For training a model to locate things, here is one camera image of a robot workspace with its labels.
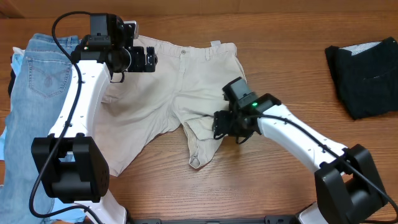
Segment white garment under jeans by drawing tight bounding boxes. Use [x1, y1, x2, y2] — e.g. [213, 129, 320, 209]
[12, 47, 25, 56]

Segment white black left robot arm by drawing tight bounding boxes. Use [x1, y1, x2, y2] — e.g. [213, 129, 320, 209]
[29, 35, 157, 223]

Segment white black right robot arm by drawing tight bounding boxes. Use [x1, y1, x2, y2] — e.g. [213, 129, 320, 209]
[213, 93, 392, 223]

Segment folded black garment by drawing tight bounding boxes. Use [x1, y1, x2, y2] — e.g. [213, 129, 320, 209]
[325, 37, 397, 119]

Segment light blue shirt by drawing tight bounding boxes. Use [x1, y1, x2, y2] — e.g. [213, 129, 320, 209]
[1, 53, 86, 223]

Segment light blue denim jeans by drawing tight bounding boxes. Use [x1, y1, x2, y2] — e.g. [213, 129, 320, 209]
[1, 34, 85, 223]

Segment beige cotton shorts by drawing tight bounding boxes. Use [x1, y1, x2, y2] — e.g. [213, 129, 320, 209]
[95, 36, 244, 176]

